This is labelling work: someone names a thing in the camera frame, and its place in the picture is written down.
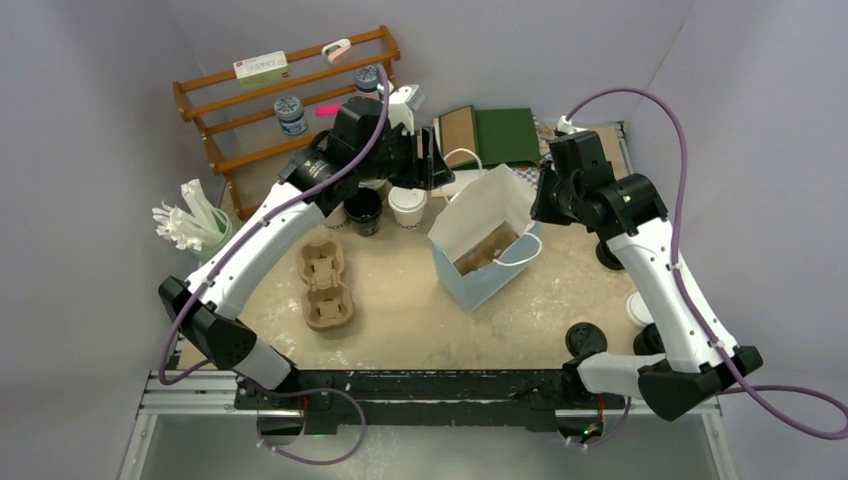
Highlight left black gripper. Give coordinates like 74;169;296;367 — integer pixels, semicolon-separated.
356;124;453;190

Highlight white cup lid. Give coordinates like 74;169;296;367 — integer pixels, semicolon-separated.
625;292;654;328
387;186;428;213

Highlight light blue paper bag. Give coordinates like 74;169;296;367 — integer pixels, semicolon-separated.
428;165;544;313

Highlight brown pulp cup carrier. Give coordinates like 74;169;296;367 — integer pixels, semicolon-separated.
296;240;354;331
453;226;519;276

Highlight single white paper cup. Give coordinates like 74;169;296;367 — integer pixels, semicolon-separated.
389;203;425;230

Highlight white cup stack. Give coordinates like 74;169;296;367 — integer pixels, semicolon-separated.
323;205;349;230

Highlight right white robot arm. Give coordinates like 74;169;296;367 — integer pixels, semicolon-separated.
531;130;763;421

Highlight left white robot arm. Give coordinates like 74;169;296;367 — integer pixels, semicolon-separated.
158;90;455;409

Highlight checkered patterned paper bag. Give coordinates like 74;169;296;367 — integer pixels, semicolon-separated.
512;166;540;189

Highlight black cup lid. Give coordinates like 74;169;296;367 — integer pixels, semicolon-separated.
565;322;608;357
595;241;625;271

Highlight green paper bag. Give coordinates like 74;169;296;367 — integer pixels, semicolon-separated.
474;108;541;168

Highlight black paper cup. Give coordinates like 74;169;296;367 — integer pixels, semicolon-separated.
343;188;383;237

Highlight right blue white jar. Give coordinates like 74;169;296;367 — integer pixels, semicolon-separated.
354;65;380;95

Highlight blue white jar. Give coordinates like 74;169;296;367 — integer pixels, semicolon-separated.
274;95;308;136
354;65;380;95

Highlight pink marker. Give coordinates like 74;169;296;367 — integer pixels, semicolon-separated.
315;103;344;117

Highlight pink white stapler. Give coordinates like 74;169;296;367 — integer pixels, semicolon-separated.
321;38;352;65

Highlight left blue white jar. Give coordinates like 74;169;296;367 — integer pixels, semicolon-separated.
274;95;308;136

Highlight stacked black cup lids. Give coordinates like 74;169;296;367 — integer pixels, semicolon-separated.
632;324;665;356

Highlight wooden shelf rack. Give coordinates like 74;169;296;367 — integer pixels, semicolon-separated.
172;25;401;220

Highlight white green box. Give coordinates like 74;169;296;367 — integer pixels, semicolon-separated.
233;51;290;91

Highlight green straw holder cup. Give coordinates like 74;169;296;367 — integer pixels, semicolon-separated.
193;209;234;263

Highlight white wrapped straws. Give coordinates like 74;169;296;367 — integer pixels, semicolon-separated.
151;179;224;252

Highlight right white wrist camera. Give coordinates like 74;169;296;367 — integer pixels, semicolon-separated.
555;115;586;137

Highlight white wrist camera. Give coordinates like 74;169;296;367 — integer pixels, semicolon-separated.
555;115;586;137
388;84;426;133

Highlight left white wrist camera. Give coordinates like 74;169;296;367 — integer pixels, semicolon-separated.
388;84;426;133

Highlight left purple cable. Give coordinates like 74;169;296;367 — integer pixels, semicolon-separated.
157;64;392;466

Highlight purple cable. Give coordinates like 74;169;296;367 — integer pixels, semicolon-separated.
157;64;392;466
563;87;848;452

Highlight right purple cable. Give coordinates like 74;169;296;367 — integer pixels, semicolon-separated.
563;87;848;452

